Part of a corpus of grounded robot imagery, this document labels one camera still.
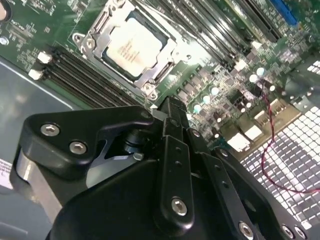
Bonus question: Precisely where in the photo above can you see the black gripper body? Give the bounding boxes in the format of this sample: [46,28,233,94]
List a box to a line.
[47,159,251,240]

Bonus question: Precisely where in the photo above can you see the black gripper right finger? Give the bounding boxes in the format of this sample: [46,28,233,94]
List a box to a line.
[174,97,311,240]

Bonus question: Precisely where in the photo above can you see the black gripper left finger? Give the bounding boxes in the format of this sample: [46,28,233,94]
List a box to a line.
[9,96,196,238]

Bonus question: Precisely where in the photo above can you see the metal socket cover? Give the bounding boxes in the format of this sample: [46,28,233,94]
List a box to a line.
[81,0,191,95]

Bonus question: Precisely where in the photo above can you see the silver CPU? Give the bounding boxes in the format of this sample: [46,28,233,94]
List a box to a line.
[102,16,169,78]

